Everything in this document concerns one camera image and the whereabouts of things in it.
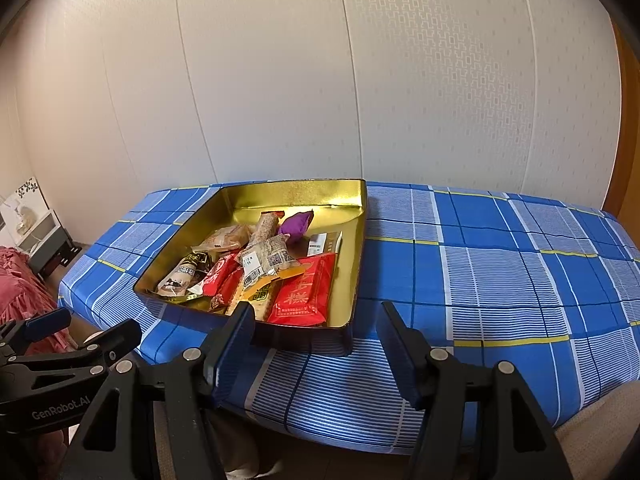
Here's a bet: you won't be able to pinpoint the clear mixed nut packet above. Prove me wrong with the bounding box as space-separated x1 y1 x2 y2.
237 235 306 288

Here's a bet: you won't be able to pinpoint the large red cake packet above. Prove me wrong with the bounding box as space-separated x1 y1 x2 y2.
266 252 337 328

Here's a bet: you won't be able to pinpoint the blue plaid tablecloth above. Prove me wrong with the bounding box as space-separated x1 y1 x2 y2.
57 182 640 456

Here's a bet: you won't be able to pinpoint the red cloth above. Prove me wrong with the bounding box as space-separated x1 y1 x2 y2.
0 246 68 480

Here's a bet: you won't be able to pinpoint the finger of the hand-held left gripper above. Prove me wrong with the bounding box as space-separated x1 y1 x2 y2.
22 307 72 343
75 318 143 373

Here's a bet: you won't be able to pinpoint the small red snack packet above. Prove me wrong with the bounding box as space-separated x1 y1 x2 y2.
200 252 241 297

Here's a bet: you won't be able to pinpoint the purple snack packet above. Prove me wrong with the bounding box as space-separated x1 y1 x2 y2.
277 209 315 238

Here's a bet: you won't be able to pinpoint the yellow and green snack packet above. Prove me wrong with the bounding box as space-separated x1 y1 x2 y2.
227 280 278 318

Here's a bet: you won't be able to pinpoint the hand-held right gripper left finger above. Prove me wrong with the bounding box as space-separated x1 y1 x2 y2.
72 301 257 480

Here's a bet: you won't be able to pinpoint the white cabinet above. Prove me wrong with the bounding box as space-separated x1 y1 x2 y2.
0 177 51 248

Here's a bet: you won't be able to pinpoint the sesame bar packet red ends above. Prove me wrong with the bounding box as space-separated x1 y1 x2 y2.
247 211 286 248

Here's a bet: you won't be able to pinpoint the wooden door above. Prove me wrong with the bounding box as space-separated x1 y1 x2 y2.
602 20 640 241

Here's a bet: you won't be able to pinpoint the person's right leg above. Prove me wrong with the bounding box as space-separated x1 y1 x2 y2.
545 385 640 480

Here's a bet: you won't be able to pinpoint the gold-lined dark tin box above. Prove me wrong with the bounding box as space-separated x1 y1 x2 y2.
132 177 368 358

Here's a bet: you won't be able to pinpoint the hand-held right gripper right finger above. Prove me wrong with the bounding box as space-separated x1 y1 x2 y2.
376 301 573 480

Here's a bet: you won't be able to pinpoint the black and beige sesame packet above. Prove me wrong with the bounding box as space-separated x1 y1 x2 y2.
156 251 213 297

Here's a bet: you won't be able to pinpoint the clear brown biscuit packet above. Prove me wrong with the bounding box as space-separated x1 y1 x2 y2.
191 224 253 256

